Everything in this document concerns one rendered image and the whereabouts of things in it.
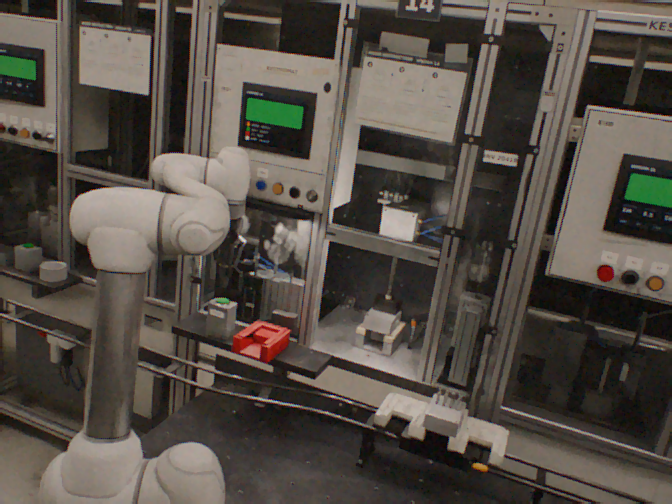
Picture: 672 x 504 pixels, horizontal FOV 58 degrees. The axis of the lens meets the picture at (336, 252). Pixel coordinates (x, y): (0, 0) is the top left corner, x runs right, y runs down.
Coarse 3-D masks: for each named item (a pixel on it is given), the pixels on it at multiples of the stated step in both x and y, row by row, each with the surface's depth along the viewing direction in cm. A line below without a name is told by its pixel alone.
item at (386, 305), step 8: (392, 264) 205; (392, 272) 205; (392, 280) 206; (392, 288) 207; (376, 296) 209; (384, 296) 210; (392, 296) 211; (376, 304) 208; (384, 304) 207; (392, 304) 206; (400, 304) 210; (384, 312) 208; (392, 312) 207
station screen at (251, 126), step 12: (252, 96) 184; (264, 96) 183; (276, 96) 181; (288, 96) 180; (252, 120) 186; (252, 132) 187; (264, 132) 186; (276, 132) 184; (288, 132) 183; (300, 132) 181; (264, 144) 187; (276, 144) 185; (288, 144) 184; (300, 144) 182
